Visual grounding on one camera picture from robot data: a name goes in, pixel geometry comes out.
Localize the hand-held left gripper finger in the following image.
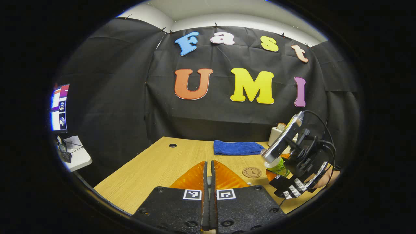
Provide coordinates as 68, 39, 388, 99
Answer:
208, 160, 286, 233
132, 160, 210, 233

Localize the green label water bottle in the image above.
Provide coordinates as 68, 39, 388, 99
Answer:
264, 156, 290, 177

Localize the round brown coaster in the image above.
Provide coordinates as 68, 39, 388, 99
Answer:
242, 167, 262, 178

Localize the white toaster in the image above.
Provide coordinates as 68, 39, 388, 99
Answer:
268, 126, 294, 155

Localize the blue folded towel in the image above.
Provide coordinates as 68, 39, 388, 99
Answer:
214, 140, 265, 156

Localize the white side table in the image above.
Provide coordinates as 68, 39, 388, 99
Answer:
57, 135, 93, 172

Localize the black backdrop cloth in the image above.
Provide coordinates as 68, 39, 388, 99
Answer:
54, 17, 361, 187

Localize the computer monitor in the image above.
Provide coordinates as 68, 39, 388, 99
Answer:
50, 84, 70, 133

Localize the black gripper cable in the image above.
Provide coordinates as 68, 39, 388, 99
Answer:
302, 110, 337, 182

